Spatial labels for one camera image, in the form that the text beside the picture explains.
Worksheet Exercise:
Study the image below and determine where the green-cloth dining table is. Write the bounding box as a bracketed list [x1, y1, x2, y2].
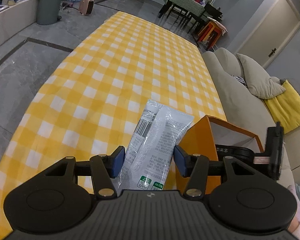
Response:
[158, 0, 223, 31]

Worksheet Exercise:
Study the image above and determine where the yellow checkered tablecloth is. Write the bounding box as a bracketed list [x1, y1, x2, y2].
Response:
[0, 12, 225, 239]

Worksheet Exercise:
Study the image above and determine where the grey trash bin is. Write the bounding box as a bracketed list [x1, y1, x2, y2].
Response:
[37, 0, 62, 25]

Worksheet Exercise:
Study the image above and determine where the beige cushion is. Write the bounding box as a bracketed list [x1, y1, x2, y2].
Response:
[237, 53, 286, 100]

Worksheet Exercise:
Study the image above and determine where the orange cardboard box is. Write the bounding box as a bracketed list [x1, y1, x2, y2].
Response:
[173, 115, 264, 194]

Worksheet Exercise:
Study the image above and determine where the pink small heater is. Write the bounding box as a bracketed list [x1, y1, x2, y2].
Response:
[79, 0, 94, 15]

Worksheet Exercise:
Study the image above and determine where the person right hand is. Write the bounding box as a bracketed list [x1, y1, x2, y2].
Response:
[288, 185, 300, 239]

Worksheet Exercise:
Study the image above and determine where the beige sofa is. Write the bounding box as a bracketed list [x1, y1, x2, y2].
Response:
[202, 48, 300, 187]

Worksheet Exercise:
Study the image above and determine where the yellow cushion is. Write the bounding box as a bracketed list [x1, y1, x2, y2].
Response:
[263, 80, 300, 134]

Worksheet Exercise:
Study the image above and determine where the white tv cabinet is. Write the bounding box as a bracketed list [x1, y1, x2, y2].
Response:
[0, 0, 38, 46]

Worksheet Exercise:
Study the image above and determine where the white snack packet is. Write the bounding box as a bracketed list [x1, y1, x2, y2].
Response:
[114, 99, 194, 194]

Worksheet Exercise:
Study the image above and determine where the orange stool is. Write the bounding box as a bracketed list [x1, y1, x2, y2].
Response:
[196, 21, 223, 50]

